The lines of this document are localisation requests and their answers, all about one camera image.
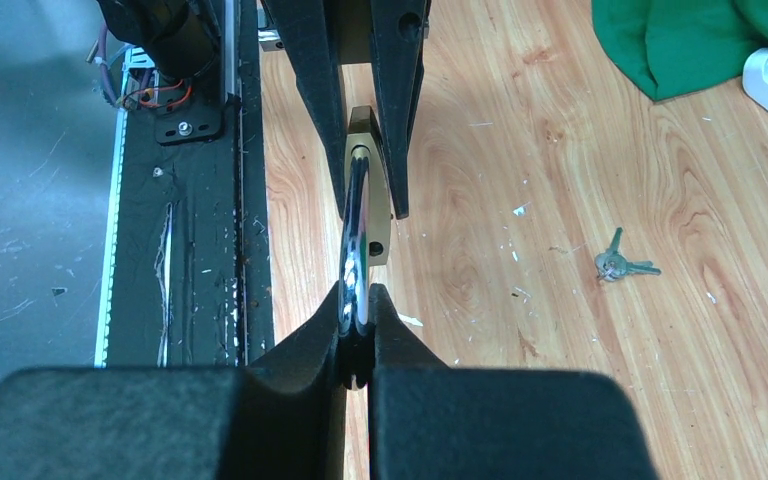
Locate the green t-shirt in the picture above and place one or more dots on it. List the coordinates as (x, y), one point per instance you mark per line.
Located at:
(671, 48)

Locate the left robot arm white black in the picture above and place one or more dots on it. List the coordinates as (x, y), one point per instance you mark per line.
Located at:
(182, 39)

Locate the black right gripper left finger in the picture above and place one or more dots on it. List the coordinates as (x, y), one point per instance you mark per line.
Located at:
(281, 417)

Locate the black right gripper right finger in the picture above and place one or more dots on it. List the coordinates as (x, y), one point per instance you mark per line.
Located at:
(428, 420)

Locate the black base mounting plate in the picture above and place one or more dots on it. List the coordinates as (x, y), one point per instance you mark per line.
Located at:
(186, 273)

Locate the silver key bunch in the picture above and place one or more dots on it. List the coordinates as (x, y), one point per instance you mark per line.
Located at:
(613, 266)

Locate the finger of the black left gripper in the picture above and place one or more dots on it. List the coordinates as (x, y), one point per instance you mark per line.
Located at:
(308, 30)
(397, 39)

